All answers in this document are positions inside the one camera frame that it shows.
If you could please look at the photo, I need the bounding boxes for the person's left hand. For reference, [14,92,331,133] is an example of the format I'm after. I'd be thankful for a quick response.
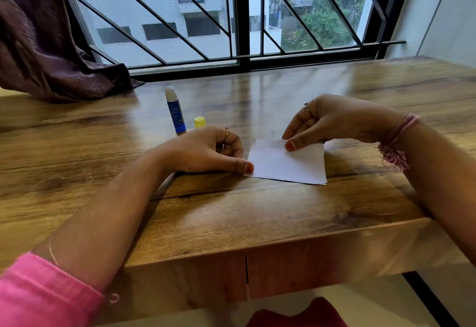
[163,126,255,175]

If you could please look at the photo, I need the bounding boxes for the person's right hand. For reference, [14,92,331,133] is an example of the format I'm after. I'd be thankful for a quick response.
[282,93,404,152]

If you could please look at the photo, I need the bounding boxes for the blue glue stick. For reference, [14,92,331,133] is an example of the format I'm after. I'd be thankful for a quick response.
[165,86,187,136]

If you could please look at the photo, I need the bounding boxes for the white paper piece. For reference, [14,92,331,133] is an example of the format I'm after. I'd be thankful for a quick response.
[244,139,328,185]

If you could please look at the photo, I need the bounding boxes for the person's left forearm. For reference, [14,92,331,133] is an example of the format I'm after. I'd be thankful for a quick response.
[33,148,176,292]

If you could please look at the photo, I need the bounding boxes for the person's right forearm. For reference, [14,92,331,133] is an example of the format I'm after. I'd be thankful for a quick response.
[394,122,476,268]

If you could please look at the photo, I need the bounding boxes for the black metal window grille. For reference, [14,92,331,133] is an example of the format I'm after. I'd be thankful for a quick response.
[61,0,407,69]

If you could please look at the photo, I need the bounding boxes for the green trees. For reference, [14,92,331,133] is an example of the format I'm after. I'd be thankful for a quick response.
[269,0,376,50]

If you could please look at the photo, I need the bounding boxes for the white apartment building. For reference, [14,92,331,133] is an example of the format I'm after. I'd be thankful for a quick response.
[59,0,283,67]

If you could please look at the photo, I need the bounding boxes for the maroon garment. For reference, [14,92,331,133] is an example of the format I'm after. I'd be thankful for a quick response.
[245,297,349,327]

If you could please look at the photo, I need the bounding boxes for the purple curtain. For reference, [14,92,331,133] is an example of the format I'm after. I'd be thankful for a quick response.
[0,0,144,102]

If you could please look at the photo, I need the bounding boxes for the black table leg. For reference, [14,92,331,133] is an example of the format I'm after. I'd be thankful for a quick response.
[403,271,460,327]

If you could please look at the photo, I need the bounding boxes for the pink sleeve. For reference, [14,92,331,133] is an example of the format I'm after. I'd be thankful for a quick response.
[0,252,105,327]

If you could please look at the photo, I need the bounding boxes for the pink thread bracelet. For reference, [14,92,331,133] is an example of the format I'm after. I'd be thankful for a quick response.
[378,113,420,172]

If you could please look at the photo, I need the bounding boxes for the black window frame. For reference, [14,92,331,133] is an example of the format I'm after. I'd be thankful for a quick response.
[54,0,417,82]

